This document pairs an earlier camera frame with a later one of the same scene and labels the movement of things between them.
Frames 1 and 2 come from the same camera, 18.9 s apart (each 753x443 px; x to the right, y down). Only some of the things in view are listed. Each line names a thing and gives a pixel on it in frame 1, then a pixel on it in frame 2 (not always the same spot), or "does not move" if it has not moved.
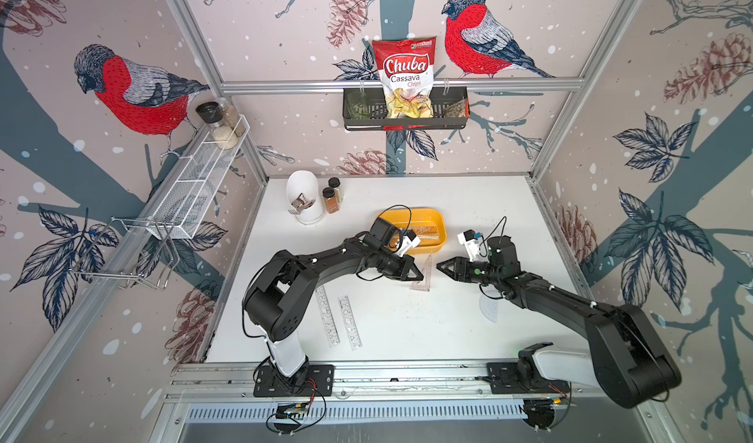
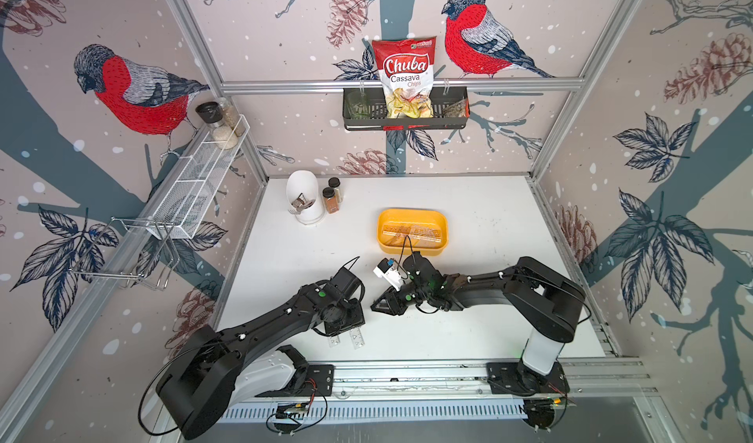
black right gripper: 459,270 → 391,304
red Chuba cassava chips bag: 406,67 does not move
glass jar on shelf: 231,116 does not move
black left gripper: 407,262 → 358,319
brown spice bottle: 331,200 does not move
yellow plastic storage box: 428,223 does not move
